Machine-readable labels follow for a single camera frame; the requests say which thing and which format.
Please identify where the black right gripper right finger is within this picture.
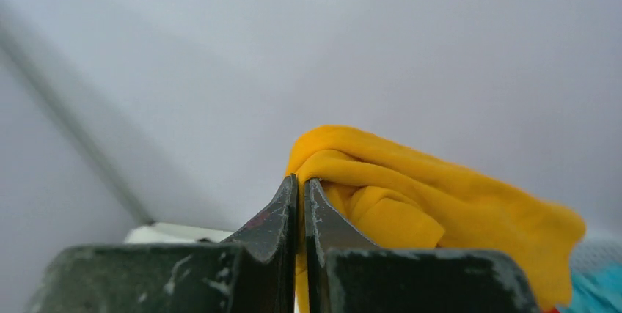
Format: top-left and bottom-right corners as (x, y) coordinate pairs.
(304, 179), (540, 312)

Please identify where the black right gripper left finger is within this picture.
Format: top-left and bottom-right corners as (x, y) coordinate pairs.
(26, 175), (298, 312)

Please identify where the yellow t shirt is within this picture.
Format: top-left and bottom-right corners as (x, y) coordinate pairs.
(285, 125), (586, 312)

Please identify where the folded white t shirt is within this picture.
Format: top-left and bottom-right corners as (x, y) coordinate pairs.
(124, 222), (232, 243)

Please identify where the teal t shirt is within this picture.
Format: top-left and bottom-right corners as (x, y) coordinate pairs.
(558, 265), (621, 313)

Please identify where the white plastic basket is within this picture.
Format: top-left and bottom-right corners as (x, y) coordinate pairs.
(570, 238), (621, 275)

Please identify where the left aluminium frame post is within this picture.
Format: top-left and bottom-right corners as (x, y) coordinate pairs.
(1, 20), (155, 225)

